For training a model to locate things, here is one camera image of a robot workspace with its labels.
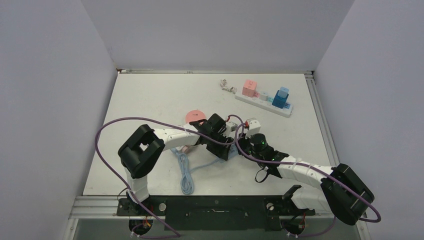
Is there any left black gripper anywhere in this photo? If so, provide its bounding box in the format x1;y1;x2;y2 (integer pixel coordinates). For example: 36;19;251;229
206;130;232;160

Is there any pink round disc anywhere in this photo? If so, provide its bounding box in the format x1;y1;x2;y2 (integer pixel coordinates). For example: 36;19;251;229
185;109;206;124

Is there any blue power strip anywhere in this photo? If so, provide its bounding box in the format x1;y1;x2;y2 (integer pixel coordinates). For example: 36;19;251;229
228;144;239;160

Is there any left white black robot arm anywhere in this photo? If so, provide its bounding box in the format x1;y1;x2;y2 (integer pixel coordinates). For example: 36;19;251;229
118;113;237;215

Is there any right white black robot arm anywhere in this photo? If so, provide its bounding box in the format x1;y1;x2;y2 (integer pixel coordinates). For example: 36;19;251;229
236;133;375;226

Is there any small white plug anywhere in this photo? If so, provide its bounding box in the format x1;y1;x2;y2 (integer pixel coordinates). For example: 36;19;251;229
258;91;269;102

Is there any light blue plug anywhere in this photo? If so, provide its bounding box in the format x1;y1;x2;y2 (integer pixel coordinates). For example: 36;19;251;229
277;86;289;98

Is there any white power strip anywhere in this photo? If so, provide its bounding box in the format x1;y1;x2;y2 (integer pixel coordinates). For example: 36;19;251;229
234;92;293;118

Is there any dark blue cube adapter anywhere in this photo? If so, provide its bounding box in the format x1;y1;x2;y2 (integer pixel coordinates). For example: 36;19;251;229
271;91;289;109

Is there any pink cube adapter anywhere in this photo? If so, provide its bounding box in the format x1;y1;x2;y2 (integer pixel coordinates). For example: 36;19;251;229
241;79;257;98

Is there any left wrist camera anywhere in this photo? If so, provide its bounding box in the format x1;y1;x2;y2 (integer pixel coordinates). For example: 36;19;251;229
225;121;238;133

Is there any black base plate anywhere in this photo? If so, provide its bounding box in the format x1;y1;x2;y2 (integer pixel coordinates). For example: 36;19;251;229
116;194;316;232

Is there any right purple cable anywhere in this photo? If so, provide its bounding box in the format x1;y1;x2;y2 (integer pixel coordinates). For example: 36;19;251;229
233;122;382;239

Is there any purple cable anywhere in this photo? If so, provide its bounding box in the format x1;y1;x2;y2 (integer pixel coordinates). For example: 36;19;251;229
233;122;382;239
94;114;246;239

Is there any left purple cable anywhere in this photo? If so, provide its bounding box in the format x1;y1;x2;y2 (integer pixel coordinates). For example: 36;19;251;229
94;114;246;239

